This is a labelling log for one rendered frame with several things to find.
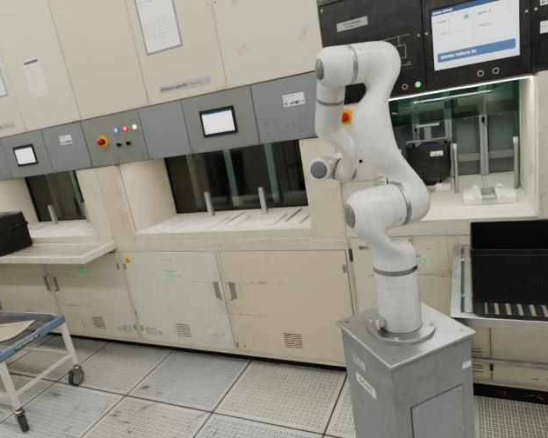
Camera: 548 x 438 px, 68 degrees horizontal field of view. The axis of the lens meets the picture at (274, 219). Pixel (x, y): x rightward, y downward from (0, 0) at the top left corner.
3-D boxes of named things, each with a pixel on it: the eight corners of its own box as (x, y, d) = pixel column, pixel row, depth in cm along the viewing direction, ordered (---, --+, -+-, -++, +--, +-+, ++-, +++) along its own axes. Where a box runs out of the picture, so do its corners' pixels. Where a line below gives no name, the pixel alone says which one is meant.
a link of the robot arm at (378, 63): (367, 231, 114) (417, 219, 118) (388, 232, 102) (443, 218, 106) (329, 56, 112) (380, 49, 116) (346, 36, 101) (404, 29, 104)
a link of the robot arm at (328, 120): (369, 97, 128) (357, 175, 149) (322, 89, 134) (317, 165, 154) (361, 109, 122) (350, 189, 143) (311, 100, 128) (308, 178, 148)
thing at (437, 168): (405, 188, 224) (401, 129, 216) (410, 180, 242) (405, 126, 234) (454, 184, 214) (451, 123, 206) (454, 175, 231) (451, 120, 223)
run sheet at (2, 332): (-41, 348, 225) (-42, 345, 224) (-11, 326, 247) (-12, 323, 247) (11, 340, 222) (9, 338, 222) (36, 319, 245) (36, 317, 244)
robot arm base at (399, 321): (394, 352, 107) (387, 288, 102) (355, 322, 124) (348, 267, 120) (451, 328, 113) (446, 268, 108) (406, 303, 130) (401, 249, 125)
